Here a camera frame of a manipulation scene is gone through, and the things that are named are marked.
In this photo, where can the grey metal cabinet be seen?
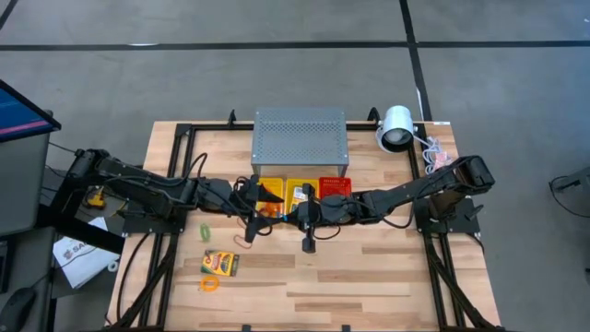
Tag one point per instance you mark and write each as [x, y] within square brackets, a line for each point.
[23, 184]

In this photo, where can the grey chair base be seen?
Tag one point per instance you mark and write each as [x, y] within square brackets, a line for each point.
[576, 177]

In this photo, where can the white label sticker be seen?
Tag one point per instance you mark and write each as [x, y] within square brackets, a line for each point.
[440, 122]

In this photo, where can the thin red rubber band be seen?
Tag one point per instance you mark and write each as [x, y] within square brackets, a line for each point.
[236, 240]

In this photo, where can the red plastic slotted basket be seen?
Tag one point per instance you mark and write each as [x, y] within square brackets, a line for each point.
[336, 184]

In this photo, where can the white tape roll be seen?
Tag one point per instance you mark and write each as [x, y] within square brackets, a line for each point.
[109, 266]

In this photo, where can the teal rubber band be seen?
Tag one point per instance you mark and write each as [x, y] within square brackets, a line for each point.
[284, 216]

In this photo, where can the computer monitor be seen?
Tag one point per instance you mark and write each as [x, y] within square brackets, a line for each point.
[18, 115]

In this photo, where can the white paper sheet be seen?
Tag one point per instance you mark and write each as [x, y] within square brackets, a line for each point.
[83, 263]

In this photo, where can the green rubber band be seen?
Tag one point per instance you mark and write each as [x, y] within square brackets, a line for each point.
[202, 233]

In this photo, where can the black floor stand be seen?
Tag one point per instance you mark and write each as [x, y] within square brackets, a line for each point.
[78, 229]

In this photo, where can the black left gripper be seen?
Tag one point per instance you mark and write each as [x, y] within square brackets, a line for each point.
[244, 198]

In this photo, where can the grey perforated metal riser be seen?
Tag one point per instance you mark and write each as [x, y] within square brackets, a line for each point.
[299, 133]

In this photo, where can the white spot lamp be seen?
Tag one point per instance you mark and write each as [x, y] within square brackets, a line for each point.
[396, 122]

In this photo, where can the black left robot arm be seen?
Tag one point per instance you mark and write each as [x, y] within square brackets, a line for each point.
[147, 189]

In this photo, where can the yellow plastic slotted basket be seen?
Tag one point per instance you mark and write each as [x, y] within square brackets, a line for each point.
[313, 189]
[274, 184]

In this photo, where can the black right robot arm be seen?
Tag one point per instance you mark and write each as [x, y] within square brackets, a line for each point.
[405, 189]

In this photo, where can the black computer mouse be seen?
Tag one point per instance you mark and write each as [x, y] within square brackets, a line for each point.
[16, 309]

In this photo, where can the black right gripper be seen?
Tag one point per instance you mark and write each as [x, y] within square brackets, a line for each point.
[311, 216]

